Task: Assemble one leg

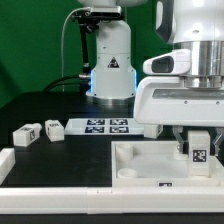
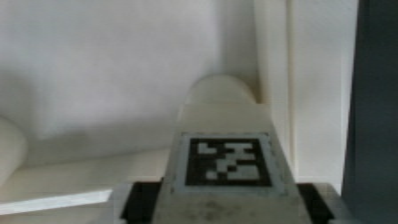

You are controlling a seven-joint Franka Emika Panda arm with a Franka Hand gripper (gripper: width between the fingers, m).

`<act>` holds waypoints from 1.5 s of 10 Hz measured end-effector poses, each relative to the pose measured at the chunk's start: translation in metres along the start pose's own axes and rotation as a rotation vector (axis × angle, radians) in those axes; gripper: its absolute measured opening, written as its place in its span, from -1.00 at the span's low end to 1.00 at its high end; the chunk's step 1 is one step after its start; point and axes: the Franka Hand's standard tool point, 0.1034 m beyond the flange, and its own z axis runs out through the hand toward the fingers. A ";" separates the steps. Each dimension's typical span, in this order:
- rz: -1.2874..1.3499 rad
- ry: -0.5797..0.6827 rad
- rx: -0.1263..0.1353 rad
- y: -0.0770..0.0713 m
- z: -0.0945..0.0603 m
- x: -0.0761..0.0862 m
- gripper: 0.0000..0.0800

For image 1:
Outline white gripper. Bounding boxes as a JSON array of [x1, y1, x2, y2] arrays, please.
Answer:
[[133, 49, 224, 154]]

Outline white camera cable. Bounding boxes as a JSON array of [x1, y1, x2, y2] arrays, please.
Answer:
[[60, 6, 91, 93]]

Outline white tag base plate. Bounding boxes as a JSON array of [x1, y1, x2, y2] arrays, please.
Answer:
[[65, 118, 143, 135]]

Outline white U-shaped fence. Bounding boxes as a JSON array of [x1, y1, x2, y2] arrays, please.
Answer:
[[0, 148, 224, 214]]

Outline white square tabletop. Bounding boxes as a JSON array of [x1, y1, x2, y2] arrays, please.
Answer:
[[111, 141, 224, 187]]

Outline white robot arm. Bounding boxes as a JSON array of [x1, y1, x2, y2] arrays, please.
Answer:
[[78, 0, 224, 147]]

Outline black cables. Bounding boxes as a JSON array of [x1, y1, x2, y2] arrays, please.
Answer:
[[42, 74, 92, 93]]

